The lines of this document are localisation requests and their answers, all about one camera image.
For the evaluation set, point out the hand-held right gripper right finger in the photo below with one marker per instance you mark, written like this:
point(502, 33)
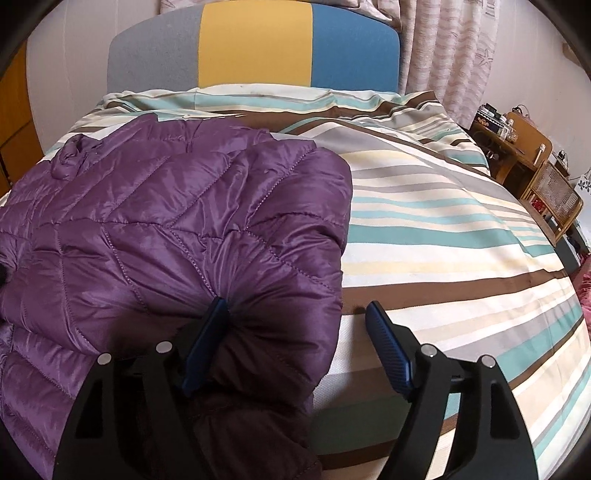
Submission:
point(390, 351)

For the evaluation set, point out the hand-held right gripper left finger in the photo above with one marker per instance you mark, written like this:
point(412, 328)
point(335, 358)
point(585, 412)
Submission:
point(205, 342)

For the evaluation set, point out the purple quilted puffer jacket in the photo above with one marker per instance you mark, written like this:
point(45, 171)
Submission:
point(184, 207)

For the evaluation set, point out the striped bed cover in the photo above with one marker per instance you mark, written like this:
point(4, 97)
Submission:
point(438, 230)

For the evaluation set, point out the pink cloth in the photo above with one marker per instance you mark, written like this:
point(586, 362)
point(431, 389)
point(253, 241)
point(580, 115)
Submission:
point(584, 295)

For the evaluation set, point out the rattan chair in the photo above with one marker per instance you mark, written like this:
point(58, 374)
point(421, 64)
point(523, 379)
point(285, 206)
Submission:
point(554, 194)

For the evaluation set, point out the wooden desk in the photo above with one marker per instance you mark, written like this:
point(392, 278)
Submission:
point(517, 152)

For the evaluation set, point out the dark box on desk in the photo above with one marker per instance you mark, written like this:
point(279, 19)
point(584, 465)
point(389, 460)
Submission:
point(491, 121)

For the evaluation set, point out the floral white cloth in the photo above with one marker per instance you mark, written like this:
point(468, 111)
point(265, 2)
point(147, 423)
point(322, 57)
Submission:
point(585, 182)

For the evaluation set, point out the orange wooden wardrobe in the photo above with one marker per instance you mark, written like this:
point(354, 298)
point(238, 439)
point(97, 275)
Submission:
point(16, 115)

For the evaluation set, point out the grey yellow blue headboard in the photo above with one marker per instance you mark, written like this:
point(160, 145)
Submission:
point(254, 46)

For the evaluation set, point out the patterned beige curtain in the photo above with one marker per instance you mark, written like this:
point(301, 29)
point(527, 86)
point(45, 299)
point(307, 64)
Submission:
point(443, 46)

